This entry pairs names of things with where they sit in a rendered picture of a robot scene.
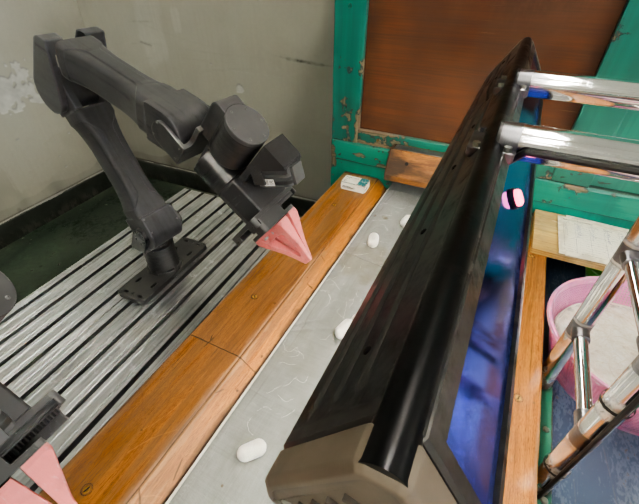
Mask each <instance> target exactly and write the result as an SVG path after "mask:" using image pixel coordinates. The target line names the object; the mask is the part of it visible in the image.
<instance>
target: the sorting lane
mask: <svg viewBox="0 0 639 504"><path fill-rule="evenodd" d="M420 197H421V196H417V195H413V194H409V193H404V192H400V191H396V190H391V189H389V188H388V189H387V190H386V192H385V193H384V195H383V196H382V198H381V199H380V200H379V202H378V203H377V205H376V206H375V207H374V209H373V210H372V212H371V213H370V215H369V216H368V217H367V219H366V220H365V222H364V223H363V224H362V226H361V227H360V229H359V230H358V232H357V233H356V234H355V236H354V237H353V239H352V240H351V241H350V243H349V244H348V246H347V247H346V248H345V250H344V251H343V253H342V254H341V256H340V257H339V258H338V260H337V261H336V263H335V264H334V265H333V267H332V268H331V270H330V271H329V273H328V274H327V275H326V277H325V278H324V280H323V281H322V282H321V284H320V285H319V287H318V288H317V290H316V291H315V292H314V294H313V295H312V297H311V298H310V299H309V301H308V302H307V304H306V305H305V306H304V308H303V309H302V311H301V312H300V314H299V315H298V316H297V318H296V319H295V321H294V322H293V323H292V325H291V326H290V328H289V329H288V331H287V332H286V333H285V335H284V336H283V338H282V339H281V340H280V342H279V343H278V345H277V346H276V348H275V349H274V350H273V352H272V353H271V355H270V356H269V357H268V359H267V360H266V362H265V363H264V364H263V366H262V367H261V369H260V370H259V372H258V373H257V374H256V376H255V377H254V379H253V380H252V381H251V383H250V384H249V386H248V387H247V389H246V390H245V391H244V393H243V394H242V396H241V397H240V398H239V400H238V401H237V403H236V404H235V406H234V407H233V408H232V410H231V411H230V413H229V414H228V415H227V417H226V418H225V420H224V421H223V422H222V424H221V425H220V427H219V428H218V430H217V431H216V432H215V434H214V435H213V437H212V438H211V439H210V441H209V442H208V444H207V445H206V447H205V448H204V449H203V451H202V452H201V454H200V455H199V456H198V458H197V459H196V461H195V462H194V464H193V465H192V466H191V468H190V469H189V471H188V472H187V473H186V475H185V476H184V478H183V479H182V480H181V482H180V483H179V485H178V486H177V488H176V489H175V490H174V492H173V493H172V495H171V496H170V497H169V499H168V500H167V502H166V503H165V504H275V503H274V502H272V501H271V499H270V498H269V496H268V493H267V488H266V484H265V479H266V476H267V474H268V473H269V471H270V469H271V467H272V465H273V463H274V462H275V460H276V458H277V456H278V454H279V453H280V451H281V450H283V449H284V444H285V442H286V440H287V438H288V436H289V434H290V433H291V431H292V429H293V427H294V425H295V424H296V422H297V420H298V418H299V416H300V415H301V413H302V411H303V409H304V407H305V405H306V404H307V402H308V400H309V398H310V396H311V395H312V393H313V391H314V389H315V387H316V386H317V384H318V382H319V380H320V378H321V376H322V375H323V373H324V371H325V369H326V367H327V366H328V364H329V362H330V360H331V358H332V357H333V355H334V353H335V351H336V349H337V347H338V346H339V344H340V342H341V339H338V338H337V337H336V336H335V329H336V327H337V326H338V325H339V324H340V323H341V322H342V321H343V320H345V319H351V318H352V316H353V315H355V314H356V313H357V311H358V309H359V308H360V306H361V304H362V302H363V300H364V299H365V297H366V295H367V293H368V291H369V289H370V288H371V286H372V284H373V282H374V280H375V279H376V277H377V275H378V273H379V271H380V270H381V268H382V266H383V264H384V262H385V261H386V259H387V257H388V255H389V253H390V251H391V250H392V248H393V246H394V244H395V242H396V241H397V239H398V237H399V235H400V233H401V232H402V230H403V228H404V227H402V226H401V225H400V221H401V220H402V219H403V218H404V217H405V216H406V215H411V213H412V212H413V210H414V208H415V206H416V204H417V203H418V201H419V199H420ZM371 233H377V234H378V235H379V241H378V245H377V246H376V247H375V248H371V247H369V246H368V244H367V241H368V237H369V235H370V234H371ZM257 438H260V439H263V440H264V441H265V443H266V452H265V453H264V455H262V456H261V457H258V458H256V459H253V460H251V461H249V462H241V461H240V460H239V459H238V458H237V451H238V449H239V447H240V446H241V445H243V444H245V443H248V442H250V441H252V440H255V439H257Z"/></svg>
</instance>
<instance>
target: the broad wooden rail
mask: <svg viewBox="0 0 639 504"><path fill-rule="evenodd" d="M346 175H350V176H354V177H359V178H363V179H367V180H370V185H369V188H368V190H367V191H366V192H365V193H364V194H362V193H358V192H354V191H350V190H346V189H342V188H341V180H342V179H343V178H344V177H345V176H346ZM385 192H386V188H385V186H384V185H383V184H382V183H381V181H380V180H379V179H378V178H373V177H369V176H364V175H360V174H355V173H351V172H346V171H345V172H344V173H343V174H342V175H341V176H340V177H339V178H338V179H337V180H336V181H335V183H334V184H333V185H332V186H331V187H330V188H329V189H328V190H327V191H326V192H325V193H324V194H323V195H322V196H321V197H320V198H319V199H318V200H317V201H316V202H315V204H314V205H313V206H312V207H311V208H310V209H309V210H308V211H307V212H306V213H305V214H304V215H303V216H302V217H301V218H300V222H301V226H302V230H303V234H304V238H305V240H306V243H307V245H308V248H309V251H310V253H311V256H312V260H311V261H309V262H308V263H307V264H304V263H302V262H300V261H298V260H296V259H294V258H292V257H290V256H287V255H285V254H282V253H279V252H276V251H272V250H270V251H269V252H268V253H267V254H266V255H265V256H264V257H263V258H262V259H261V260H260V261H259V262H258V263H257V265H256V266H255V267H254V268H253V269H252V270H251V271H250V272H249V273H248V274H247V275H246V276H245V277H244V278H243V279H242V280H241V281H240V282H239V283H238V285H237V286H236V287H235V288H234V289H233V290H232V291H231V292H230V293H229V294H228V295H227V296H226V297H225V298H224V299H223V300H222V301H221V302H220V303H219V304H218V306H217V307H216V308H215V309H214V310H213V311H212V312H211V313H210V314H209V315H208V316H207V317H206V318H205V319H204V320H203V321H202V322H201V323H200V324H199V326H198V327H197V328H196V329H195V330H194V331H193V332H192V333H191V334H190V335H189V336H188V337H187V338H186V339H185V340H184V341H183V342H182V343H181V344H180V346H179V347H178V348H177V349H176V350H175V351H174V352H173V353H172V354H171V355H170V356H169V357H168V358H167V359H166V360H165V361H164V362H163V363H162V364H161V365H160V367H159V368H158V369H157V370H156V371H155V372H154V373H153V374H152V375H151V376H150V377H149V378H148V379H147V380H146V381H145V382H144V383H143V384H142V385H141V387H140V388H139V389H138V390H137V391H136V392H135V393H134V394H133V395H132V396H131V397H130V398H129V399H128V400H127V401H126V402H125V403H124V404H123V405H122V407H121V408H120V409H119V410H118V411H117V412H116V413H115V414H114V415H113V416H112V417H111V418H110V419H109V420H108V421H107V422H106V423H105V424H104V425H103V427H102V428H101V429H100V430H99V431H98V432H97V433H96V434H95V435H94V436H93V437H92V438H91V439H90V440H89V441H88V442H87V443H86V444H85V445H84V446H83V448H82V449H81V450H80V451H79V452H78V453H77V454H76V455H75V456H74V457H73V458H72V459H71V460H70V461H69V462H68V463H67V464H66V465H65V466H64V468H63V469H62V472H63V474H64V477H65V479H66V482H67V484H68V487H69V489H70V492H71V494H72V496H73V498H74V499H75V500H76V502H77V503H78V504H165V503H166V502H167V500H168V499H169V497H170V496H171V495H172V493H173V492H174V490H175V489H176V488H177V486H178V485H179V483H180V482H181V480H182V479H183V478H184V476H185V475H186V473H187V472H188V471H189V469H190V468H191V466H192V465H193V464H194V462H195V461H196V459H197V458H198V456H199V455H200V454H201V452H202V451H203V449H204V448H205V447H206V445H207V444H208V442H209V441H210V439H211V438H212V437H213V435H214V434H215V432H216V431H217V430H218V428H219V427H220V425H221V424H222V422H223V421H224V420H225V418H226V417H227V415H228V414H229V413H230V411H231V410H232V408H233V407H234V406H235V404H236V403H237V401H238V400H239V398H240V397H241V396H242V394H243V393H244V391H245V390H246V389H247V387H248V386H249V384H250V383H251V381H252V380H253V379H254V377H255V376H256V374H257V373H258V372H259V370H260V369H261V367H262V366H263V364H264V363H265V362H266V360H267V359H268V357H269V356H270V355H271V353H272V352H273V350H274V349H275V348H276V346H277V345H278V343H279V342H280V340H281V339H282V338H283V336H284V335H285V333H286V332H287V331H288V329H289V328H290V326H291V325H292V323H293V322H294V321H295V319H296V318H297V316H298V315H299V314H300V312H301V311H302V309H303V308H304V306H305V305H306V304H307V302H308V301H309V299H310V298H311V297H312V295H313V294H314V292H315V291H316V290H317V288H318V287H319V285H320V284H321V282H322V281H323V280H324V278H325V277H326V275H327V274H328V273H329V271H330V270H331V268H332V267H333V265H334V264H335V263H336V261H337V260H338V258H339V257H340V256H341V254H342V253H343V251H344V250H345V248H346V247H347V246H348V244H349V243H350V241H351V240H352V239H353V237H354V236H355V234H356V233H357V232H358V230H359V229H360V227H361V226H362V224H363V223H364V222H365V220H366V219H367V217H368V216H369V215H370V213H371V212H372V210H373V209H374V207H375V206H376V205H377V203H378V202H379V200H380V199H381V198H382V196H383V195H384V193H385Z"/></svg>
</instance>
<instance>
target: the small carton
mask: <svg viewBox="0 0 639 504"><path fill-rule="evenodd" d="M369 185H370V180H367V179H363V178H359V177H354V176H350V175H346V176H345V177H344V178H343V179H342V180H341V188H342V189H346V190H350V191H354V192H358V193H362V194H364V193H365V192H366V191H367V190H368V188H369Z"/></svg>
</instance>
